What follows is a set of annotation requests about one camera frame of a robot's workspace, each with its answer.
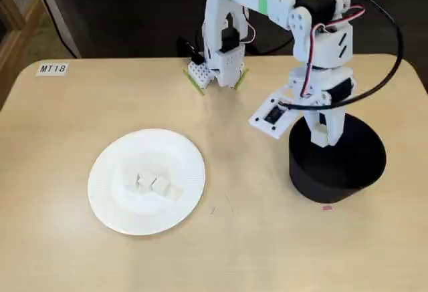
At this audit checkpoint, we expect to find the white paper plate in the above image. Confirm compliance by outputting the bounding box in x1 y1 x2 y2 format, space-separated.
87 128 206 237

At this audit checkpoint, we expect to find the black pot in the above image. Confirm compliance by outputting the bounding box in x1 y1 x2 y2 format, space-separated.
288 113 388 204

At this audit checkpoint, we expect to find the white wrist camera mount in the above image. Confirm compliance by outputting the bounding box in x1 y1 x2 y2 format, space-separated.
247 90 297 139

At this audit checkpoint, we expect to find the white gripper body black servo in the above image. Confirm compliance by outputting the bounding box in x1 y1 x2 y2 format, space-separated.
289 66 358 115

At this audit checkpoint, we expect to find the thin black cable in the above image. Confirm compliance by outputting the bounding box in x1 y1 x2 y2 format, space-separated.
28 0 78 58

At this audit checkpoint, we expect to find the green tape strip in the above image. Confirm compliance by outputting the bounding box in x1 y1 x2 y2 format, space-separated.
233 67 251 90
182 67 205 97

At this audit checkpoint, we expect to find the white MT18 label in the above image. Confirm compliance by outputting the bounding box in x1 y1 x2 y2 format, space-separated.
35 63 69 76

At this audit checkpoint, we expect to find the grey metal post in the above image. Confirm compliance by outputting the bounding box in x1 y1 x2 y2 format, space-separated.
33 0 83 59

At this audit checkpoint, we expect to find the black table clamp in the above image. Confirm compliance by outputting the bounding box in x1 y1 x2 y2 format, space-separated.
176 36 205 66

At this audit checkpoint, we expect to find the red white servo wire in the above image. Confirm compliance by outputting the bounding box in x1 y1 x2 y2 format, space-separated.
300 4 366 98

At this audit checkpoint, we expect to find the wooden shelf frame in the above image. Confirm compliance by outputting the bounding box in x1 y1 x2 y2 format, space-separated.
0 0 46 106

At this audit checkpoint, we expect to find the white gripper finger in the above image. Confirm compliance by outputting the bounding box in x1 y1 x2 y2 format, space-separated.
310 110 331 148
328 106 346 146

